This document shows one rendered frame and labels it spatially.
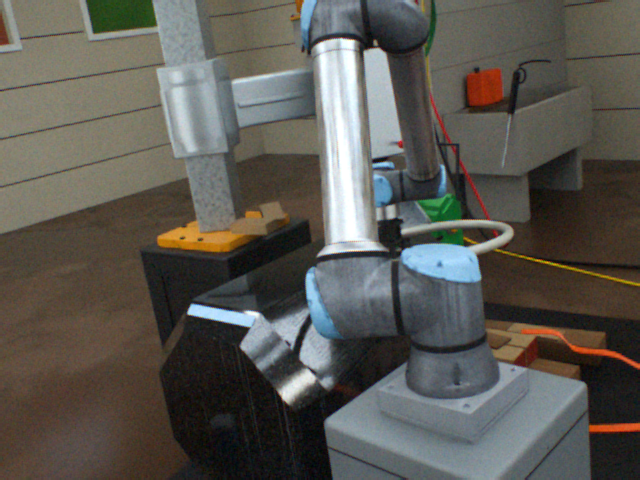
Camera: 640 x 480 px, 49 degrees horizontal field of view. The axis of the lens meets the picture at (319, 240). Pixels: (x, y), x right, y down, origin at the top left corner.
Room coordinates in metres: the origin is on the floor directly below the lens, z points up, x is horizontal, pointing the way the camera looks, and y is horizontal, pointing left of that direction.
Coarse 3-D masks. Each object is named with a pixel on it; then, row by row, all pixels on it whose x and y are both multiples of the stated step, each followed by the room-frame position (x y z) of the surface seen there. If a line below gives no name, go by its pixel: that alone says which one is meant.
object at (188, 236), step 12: (252, 216) 3.40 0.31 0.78; (288, 216) 3.31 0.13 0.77; (180, 228) 3.37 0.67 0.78; (192, 228) 3.34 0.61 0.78; (168, 240) 3.20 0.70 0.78; (180, 240) 3.15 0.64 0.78; (192, 240) 3.11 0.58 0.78; (204, 240) 3.08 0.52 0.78; (216, 240) 3.05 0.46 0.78; (228, 240) 3.02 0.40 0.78; (240, 240) 3.03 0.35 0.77; (252, 240) 3.10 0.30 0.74
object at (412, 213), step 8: (400, 208) 2.58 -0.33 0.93; (408, 208) 2.57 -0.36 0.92; (416, 208) 2.51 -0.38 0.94; (400, 216) 2.52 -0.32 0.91; (408, 216) 2.51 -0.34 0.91; (416, 216) 2.51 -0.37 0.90; (424, 216) 2.42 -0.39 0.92; (400, 224) 2.38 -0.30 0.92; (408, 224) 2.46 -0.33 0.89; (416, 224) 2.45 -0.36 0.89; (424, 232) 2.40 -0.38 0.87
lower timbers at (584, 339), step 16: (496, 320) 3.19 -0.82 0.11; (576, 336) 2.90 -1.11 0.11; (592, 336) 2.88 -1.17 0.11; (544, 352) 2.90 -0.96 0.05; (560, 352) 2.86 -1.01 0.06; (576, 352) 2.82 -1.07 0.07; (528, 368) 2.65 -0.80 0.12; (544, 368) 2.63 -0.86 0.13; (560, 368) 2.61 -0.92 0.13; (576, 368) 2.59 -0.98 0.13
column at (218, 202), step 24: (168, 0) 3.21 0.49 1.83; (192, 0) 3.20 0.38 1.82; (168, 24) 3.21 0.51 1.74; (192, 24) 3.20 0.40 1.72; (168, 48) 3.22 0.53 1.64; (192, 48) 3.20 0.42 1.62; (192, 168) 3.22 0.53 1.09; (216, 168) 3.20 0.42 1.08; (192, 192) 3.22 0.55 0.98; (216, 192) 3.20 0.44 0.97; (240, 192) 3.36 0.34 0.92; (216, 216) 3.21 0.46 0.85; (240, 216) 3.28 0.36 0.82
